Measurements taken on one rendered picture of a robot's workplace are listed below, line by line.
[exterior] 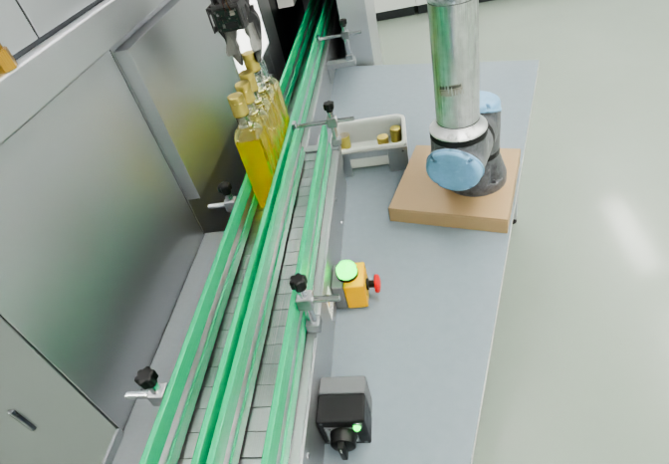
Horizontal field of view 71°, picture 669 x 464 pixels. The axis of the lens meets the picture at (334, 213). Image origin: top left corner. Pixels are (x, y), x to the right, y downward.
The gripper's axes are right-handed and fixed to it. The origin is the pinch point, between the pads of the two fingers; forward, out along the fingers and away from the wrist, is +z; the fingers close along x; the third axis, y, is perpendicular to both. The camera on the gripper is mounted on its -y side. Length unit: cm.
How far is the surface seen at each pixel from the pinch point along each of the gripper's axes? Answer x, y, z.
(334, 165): 15.1, 5.7, 29.5
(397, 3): 31, -363, 103
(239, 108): 1.0, 19.0, 3.4
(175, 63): -11.8, 12.6, -5.8
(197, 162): -11.7, 21.8, 13.5
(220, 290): -3, 49, 26
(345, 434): 21, 72, 36
